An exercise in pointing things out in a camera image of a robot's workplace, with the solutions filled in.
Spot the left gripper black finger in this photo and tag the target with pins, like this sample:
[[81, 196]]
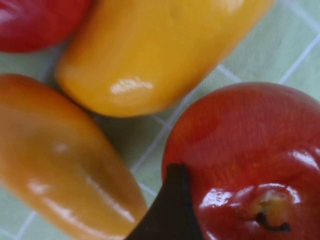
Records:
[[172, 215]]

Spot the orange mango with greenish end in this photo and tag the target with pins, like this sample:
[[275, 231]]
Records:
[[55, 155]]

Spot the red apple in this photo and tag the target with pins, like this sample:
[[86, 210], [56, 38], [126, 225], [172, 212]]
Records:
[[250, 150], [32, 25]]

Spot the orange yellow mango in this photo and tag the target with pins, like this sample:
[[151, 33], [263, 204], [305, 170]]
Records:
[[155, 55]]

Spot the green checkered tablecloth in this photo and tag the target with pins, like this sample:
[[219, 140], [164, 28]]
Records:
[[275, 50]]

